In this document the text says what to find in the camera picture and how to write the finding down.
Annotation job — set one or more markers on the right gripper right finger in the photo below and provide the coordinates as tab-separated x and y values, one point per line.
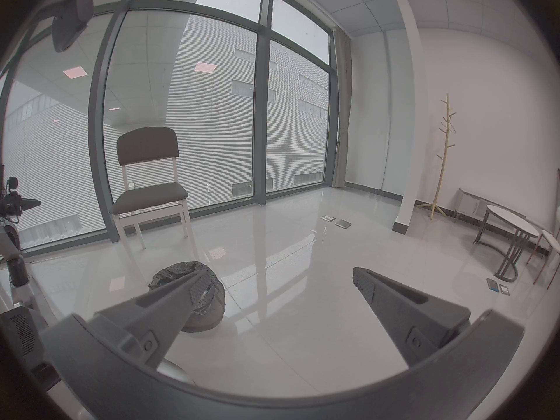
415	322

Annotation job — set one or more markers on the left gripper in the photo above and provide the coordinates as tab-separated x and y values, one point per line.
9	206

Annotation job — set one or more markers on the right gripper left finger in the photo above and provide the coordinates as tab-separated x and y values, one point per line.
144	322

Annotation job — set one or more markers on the black plastic bag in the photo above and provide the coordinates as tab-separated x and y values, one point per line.
210	313

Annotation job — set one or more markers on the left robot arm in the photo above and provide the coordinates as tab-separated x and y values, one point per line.
16	269

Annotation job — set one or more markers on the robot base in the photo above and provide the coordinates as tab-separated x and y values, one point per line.
19	335

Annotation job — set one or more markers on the grey chair with white legs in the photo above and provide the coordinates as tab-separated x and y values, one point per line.
148	197

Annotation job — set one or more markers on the grey metal low rack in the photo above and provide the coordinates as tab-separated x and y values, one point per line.
470	201

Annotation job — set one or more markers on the round white table black legs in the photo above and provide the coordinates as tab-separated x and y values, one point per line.
509	219

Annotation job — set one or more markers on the white table wooden legs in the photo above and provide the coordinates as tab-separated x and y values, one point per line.
552	239

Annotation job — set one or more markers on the wooden coat stand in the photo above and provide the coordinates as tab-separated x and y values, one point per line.
445	155

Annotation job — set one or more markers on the grey curtain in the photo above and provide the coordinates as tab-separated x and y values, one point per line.
343	112

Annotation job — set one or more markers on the window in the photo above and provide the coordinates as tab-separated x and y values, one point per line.
260	103

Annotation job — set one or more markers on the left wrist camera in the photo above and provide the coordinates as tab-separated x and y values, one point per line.
12	184

